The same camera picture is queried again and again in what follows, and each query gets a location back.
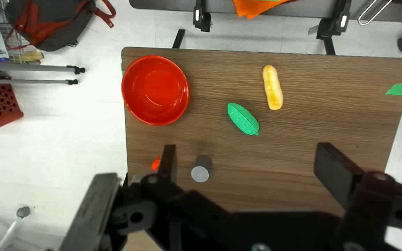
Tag red ketchup bottle toy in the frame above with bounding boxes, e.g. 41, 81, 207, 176
149, 156, 163, 173

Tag green leaf-shaped toy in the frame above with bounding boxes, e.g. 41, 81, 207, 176
226, 102, 261, 138

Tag orange cloth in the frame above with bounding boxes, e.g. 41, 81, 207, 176
231, 0, 290, 21

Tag red plastic bowl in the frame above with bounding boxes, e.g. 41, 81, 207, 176
120, 54, 191, 127

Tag yellow bread roll toy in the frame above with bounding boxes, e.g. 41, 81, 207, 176
261, 64, 284, 112

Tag silver tripod legs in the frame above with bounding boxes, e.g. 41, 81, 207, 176
0, 60, 86, 88

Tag red plastic crate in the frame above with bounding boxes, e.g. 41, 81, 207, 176
0, 82, 25, 137

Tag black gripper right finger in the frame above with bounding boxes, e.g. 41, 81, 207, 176
312, 141, 365, 212

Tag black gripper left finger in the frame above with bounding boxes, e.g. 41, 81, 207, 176
157, 144, 178, 183

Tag gray cylinder block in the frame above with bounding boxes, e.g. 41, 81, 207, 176
189, 155, 213, 184

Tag gray backpack red straps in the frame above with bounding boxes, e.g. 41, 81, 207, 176
4, 0, 117, 53

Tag black metal table frame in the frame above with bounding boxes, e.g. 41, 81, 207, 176
170, 28, 337, 57

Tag green tape piece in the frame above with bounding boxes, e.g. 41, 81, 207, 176
385, 82, 402, 98

